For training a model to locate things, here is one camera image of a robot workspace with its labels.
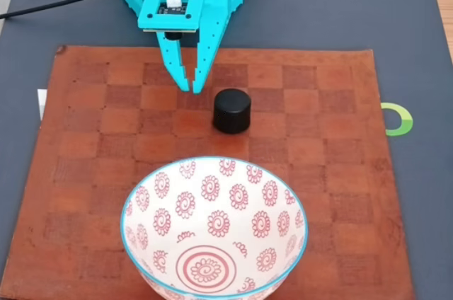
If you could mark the black cylinder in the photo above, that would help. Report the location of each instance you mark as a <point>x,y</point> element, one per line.
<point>231,112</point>

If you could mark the teal camera mount with board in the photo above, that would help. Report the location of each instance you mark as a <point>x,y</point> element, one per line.
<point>148,13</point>

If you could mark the dark grey desk pad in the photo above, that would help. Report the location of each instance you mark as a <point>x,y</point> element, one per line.
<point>318,13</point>

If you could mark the white paper sheet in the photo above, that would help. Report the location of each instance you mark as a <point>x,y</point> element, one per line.
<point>41,102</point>

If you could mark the brown checkered leather mat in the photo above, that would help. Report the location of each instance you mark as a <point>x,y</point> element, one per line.
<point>88,172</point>

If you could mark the white bowl with red flowers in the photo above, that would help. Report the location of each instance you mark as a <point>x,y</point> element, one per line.
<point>212,222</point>

